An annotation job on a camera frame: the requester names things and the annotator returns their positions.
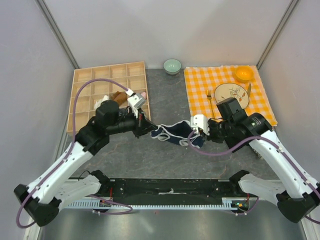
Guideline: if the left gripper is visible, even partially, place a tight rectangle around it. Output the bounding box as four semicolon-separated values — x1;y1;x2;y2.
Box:
107;106;158;139

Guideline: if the wooden compartment tray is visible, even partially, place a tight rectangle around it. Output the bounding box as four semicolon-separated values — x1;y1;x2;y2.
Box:
66;61;151;136

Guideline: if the striped navy rolled cloth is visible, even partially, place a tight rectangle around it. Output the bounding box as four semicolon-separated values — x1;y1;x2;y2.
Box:
118;107;129;122

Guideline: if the green ceramic bowl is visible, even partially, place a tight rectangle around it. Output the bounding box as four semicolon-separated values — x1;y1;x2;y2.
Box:
163;58;182;75

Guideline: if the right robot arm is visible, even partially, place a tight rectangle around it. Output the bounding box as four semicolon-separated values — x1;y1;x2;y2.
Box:
206;97;320;223

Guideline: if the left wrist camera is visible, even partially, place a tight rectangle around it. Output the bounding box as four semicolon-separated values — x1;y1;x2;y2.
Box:
127;93;146;119

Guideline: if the beige decorated plate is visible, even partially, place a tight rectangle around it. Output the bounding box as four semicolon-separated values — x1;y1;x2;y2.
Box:
214;83;250;109

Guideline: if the brown rolled cloth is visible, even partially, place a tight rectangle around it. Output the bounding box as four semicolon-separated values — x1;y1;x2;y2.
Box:
110;91;127;106

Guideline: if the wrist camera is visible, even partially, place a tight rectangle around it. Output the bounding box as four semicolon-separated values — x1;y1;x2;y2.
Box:
190;114;210;136
127;93;146;119

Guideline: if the navy blue underwear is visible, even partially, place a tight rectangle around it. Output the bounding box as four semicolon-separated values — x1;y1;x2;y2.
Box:
150;120;193;147

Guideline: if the orange bowl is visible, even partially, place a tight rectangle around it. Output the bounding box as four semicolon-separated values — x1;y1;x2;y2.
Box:
234;65;254;83

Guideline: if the pink rolled cloth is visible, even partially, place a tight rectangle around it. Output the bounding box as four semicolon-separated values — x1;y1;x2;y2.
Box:
140;91;147;100

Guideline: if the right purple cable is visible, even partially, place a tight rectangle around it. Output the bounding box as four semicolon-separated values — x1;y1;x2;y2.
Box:
187;129;320;225

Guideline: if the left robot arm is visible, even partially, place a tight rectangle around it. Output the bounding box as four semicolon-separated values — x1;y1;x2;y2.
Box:
14;100;157;227

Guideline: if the gold fork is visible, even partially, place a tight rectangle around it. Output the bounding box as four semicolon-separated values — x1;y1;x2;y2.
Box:
206;90;216;120

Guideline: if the gold knife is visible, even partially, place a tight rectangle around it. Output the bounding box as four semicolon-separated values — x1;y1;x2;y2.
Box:
247;83;252;98

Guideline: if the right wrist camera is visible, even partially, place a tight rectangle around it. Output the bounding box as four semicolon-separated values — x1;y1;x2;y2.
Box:
190;114;210;136

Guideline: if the orange checkered tablecloth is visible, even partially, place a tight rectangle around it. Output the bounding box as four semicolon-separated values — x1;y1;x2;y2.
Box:
184;65;278;127

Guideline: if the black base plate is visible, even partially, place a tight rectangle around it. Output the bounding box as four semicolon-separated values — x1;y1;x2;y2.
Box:
95;178;247;206

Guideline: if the white rolled cloth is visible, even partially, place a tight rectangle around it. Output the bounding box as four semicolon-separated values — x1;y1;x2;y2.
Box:
93;95;109;110

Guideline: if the white cable duct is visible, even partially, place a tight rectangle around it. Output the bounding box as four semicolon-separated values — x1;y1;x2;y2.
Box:
66;197;238;211

